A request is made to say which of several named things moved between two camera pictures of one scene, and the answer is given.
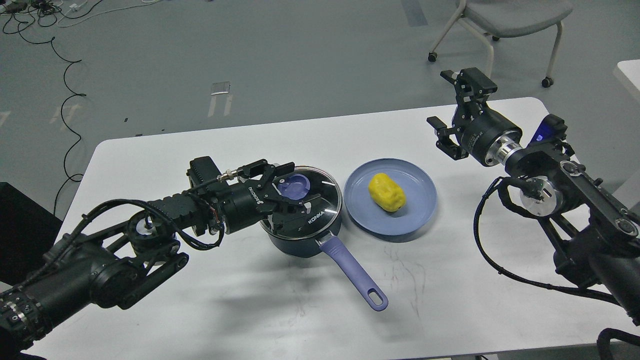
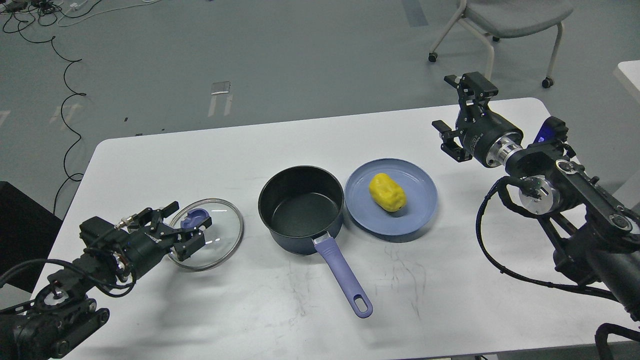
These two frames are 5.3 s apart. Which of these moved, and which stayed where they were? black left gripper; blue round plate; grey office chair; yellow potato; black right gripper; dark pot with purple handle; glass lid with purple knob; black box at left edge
Moved: black left gripper; dark pot with purple handle; glass lid with purple knob
Stayed: black box at left edge; grey office chair; yellow potato; blue round plate; black right gripper
